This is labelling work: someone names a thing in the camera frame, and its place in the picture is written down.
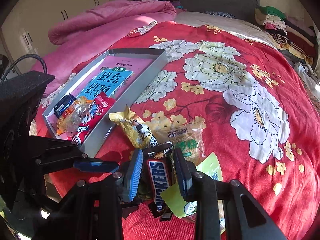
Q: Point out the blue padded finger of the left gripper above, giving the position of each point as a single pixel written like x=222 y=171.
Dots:
x=96 y=166

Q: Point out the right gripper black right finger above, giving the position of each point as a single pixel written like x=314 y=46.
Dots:
x=184 y=174

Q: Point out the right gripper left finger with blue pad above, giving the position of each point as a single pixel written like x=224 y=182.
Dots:
x=132 y=176

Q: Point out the Snickers bar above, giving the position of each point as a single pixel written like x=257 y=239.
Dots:
x=157 y=176

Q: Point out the round biscuit green label packet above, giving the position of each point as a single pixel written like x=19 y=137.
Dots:
x=207 y=173

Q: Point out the clear green label cracker packet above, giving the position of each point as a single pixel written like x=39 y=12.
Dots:
x=187 y=137

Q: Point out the yellow snack packet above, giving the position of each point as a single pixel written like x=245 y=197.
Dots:
x=136 y=130

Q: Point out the orange rice cracker packet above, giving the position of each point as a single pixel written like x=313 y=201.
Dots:
x=62 y=120

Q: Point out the red panda snack stick packet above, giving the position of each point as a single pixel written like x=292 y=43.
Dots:
x=99 y=107

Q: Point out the blue Oreo packet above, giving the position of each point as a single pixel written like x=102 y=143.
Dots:
x=63 y=104

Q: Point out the clear red-green candy packet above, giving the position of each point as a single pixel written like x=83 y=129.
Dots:
x=76 y=118

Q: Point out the red floral blanket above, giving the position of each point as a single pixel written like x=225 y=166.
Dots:
x=257 y=117

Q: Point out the grey tray box with book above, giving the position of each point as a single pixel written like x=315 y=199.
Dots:
x=122 y=74

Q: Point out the pink quilt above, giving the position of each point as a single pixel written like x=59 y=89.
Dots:
x=84 y=36

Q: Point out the cream wardrobe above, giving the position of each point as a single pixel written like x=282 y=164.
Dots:
x=25 y=29

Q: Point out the stack of folded clothes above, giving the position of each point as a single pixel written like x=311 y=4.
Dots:
x=290 y=36

